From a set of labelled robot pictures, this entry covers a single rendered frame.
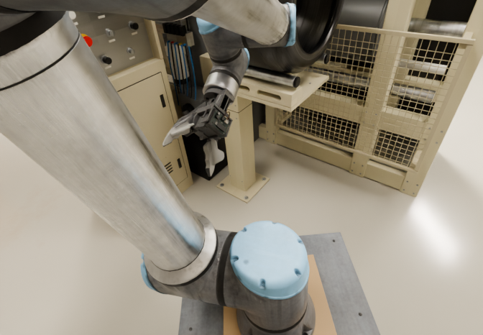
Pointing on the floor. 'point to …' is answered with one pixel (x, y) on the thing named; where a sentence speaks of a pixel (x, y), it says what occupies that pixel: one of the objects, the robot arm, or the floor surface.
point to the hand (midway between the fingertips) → (185, 163)
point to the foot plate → (242, 190)
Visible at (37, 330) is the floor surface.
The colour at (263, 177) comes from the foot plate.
